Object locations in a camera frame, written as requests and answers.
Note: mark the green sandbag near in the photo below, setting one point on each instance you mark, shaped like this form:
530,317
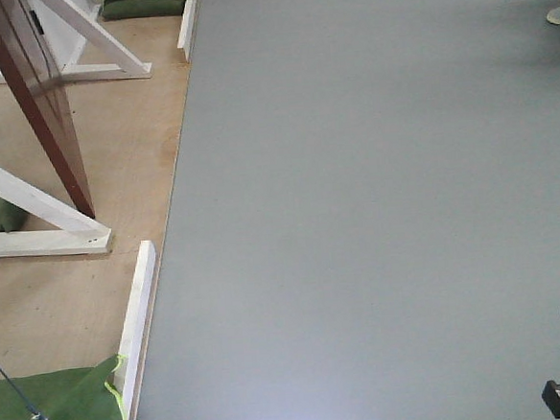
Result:
68,394

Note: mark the brown wooden door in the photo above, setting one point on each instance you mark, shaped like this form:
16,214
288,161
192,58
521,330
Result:
31,73

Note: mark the white wooden door frame stand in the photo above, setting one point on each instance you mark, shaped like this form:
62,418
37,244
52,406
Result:
85,51

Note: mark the lower green sandbag far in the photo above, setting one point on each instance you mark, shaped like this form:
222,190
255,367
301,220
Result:
126,9

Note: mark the plywood base platform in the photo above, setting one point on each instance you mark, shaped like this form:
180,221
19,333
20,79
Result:
65,312

